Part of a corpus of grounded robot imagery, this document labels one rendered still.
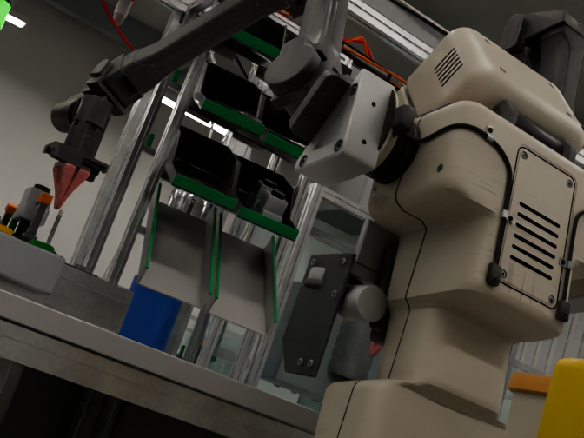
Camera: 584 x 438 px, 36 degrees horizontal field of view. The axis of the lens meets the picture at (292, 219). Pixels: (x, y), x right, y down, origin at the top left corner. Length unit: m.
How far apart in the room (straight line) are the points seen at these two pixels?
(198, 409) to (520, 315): 0.44
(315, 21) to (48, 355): 0.58
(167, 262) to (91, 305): 0.26
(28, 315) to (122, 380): 0.15
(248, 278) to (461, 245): 0.88
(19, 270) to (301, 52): 0.55
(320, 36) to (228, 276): 0.71
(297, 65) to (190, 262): 0.71
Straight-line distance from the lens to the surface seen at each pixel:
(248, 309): 1.79
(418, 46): 2.87
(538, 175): 1.12
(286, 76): 1.16
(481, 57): 1.17
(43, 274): 1.44
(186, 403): 1.22
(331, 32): 1.29
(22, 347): 1.14
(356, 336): 2.71
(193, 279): 1.74
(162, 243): 1.79
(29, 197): 1.68
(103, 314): 1.55
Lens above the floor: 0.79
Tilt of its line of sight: 14 degrees up
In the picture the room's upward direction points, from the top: 19 degrees clockwise
